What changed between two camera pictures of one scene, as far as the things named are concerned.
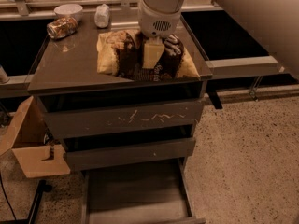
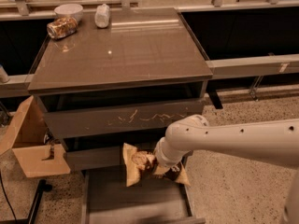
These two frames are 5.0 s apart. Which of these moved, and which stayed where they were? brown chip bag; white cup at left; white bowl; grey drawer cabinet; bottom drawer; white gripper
Moved: white gripper; brown chip bag
Stayed: white cup at left; white bowl; bottom drawer; grey drawer cabinet
